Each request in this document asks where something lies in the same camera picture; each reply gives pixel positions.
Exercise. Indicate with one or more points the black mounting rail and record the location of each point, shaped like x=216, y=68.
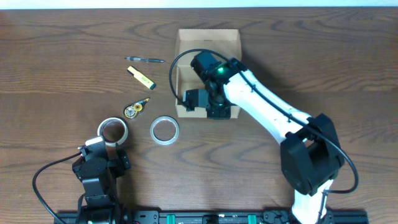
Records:
x=155, y=217

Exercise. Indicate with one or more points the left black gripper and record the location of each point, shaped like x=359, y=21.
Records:
x=120, y=162

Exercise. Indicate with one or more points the black ballpoint pen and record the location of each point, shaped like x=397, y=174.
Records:
x=143, y=59

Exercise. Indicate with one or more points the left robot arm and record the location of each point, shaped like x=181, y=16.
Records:
x=101, y=196

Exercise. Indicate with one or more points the clear tape roll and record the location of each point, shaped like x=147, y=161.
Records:
x=164, y=130

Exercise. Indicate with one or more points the yellow highlighter marker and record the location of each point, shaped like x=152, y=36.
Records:
x=147, y=82

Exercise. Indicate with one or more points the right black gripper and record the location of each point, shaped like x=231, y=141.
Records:
x=224, y=113

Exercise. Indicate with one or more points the brown cardboard box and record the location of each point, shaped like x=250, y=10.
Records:
x=224, y=44

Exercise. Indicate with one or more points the yellow correction tape dispenser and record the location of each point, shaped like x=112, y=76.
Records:
x=133, y=110

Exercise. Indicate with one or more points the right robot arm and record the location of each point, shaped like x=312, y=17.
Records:
x=309, y=147

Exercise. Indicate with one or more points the beige masking tape roll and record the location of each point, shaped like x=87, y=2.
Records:
x=114, y=131

